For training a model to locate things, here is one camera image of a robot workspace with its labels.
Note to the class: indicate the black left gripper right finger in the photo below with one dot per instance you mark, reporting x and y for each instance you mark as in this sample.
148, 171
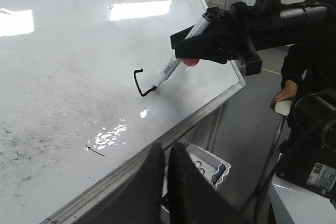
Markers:
191, 198

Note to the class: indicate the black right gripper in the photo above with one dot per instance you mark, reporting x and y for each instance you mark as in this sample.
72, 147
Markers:
226, 39

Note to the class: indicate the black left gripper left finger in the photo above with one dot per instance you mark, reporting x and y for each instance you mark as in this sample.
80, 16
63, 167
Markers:
139, 200

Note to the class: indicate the red ball taped to marker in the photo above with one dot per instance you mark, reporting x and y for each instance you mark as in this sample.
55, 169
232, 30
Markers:
190, 62

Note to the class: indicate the white black whiteboard marker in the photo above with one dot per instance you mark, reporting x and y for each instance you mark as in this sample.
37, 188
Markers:
173, 62

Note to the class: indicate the black left robot arm base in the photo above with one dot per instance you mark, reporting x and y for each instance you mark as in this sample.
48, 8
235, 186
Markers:
310, 160

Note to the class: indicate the person's black sleeved forearm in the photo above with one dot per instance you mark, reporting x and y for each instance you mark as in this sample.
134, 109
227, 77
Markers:
311, 66

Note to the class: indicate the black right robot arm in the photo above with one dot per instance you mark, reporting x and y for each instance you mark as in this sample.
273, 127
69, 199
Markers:
272, 24

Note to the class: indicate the person's hand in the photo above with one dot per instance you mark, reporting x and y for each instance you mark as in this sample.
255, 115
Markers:
288, 92

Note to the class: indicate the marker in tray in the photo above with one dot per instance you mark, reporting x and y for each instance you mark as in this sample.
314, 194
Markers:
203, 167

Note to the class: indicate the white plastic tray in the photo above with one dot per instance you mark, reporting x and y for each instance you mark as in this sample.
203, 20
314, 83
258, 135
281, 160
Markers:
214, 169

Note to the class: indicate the white chair armrest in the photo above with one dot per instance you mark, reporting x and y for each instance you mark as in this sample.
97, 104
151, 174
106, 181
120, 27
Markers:
283, 107

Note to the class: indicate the white whiteboard with aluminium frame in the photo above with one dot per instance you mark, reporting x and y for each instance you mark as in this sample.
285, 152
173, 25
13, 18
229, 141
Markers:
71, 111

